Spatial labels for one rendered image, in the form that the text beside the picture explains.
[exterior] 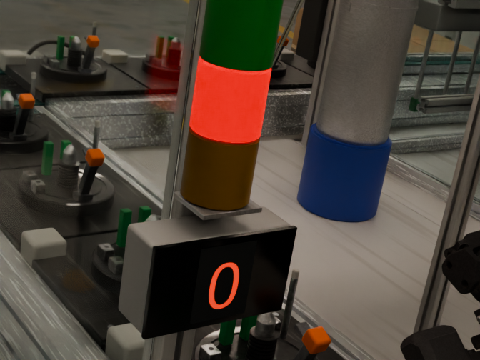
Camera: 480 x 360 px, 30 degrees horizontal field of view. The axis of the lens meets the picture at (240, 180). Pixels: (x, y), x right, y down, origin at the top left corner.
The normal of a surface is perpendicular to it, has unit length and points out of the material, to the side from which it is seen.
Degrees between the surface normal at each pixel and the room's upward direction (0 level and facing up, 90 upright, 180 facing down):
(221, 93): 90
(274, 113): 90
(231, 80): 90
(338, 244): 0
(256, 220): 0
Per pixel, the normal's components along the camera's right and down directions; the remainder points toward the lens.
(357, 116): -0.14, 0.34
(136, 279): -0.82, 0.09
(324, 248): 0.15, -0.92
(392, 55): 0.43, 0.39
